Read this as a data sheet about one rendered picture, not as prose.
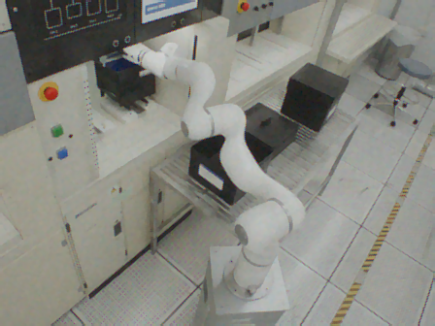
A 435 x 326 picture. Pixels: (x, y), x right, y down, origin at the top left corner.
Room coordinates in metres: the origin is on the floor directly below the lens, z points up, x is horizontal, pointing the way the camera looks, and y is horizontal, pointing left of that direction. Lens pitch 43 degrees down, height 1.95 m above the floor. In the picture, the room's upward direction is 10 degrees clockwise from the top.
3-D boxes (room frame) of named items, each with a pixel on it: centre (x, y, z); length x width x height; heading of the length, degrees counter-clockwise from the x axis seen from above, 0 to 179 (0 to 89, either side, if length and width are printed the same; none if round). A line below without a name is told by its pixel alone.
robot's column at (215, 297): (0.66, -0.21, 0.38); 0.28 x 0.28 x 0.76; 13
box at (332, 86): (1.86, -0.54, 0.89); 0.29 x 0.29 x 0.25; 61
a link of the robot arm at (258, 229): (0.64, -0.19, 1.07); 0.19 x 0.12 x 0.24; 129
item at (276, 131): (1.52, -0.24, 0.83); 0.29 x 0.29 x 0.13; 56
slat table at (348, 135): (1.52, -0.31, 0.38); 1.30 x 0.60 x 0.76; 148
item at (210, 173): (1.18, -0.08, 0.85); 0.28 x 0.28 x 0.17; 56
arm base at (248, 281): (0.66, -0.21, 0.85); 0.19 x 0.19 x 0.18
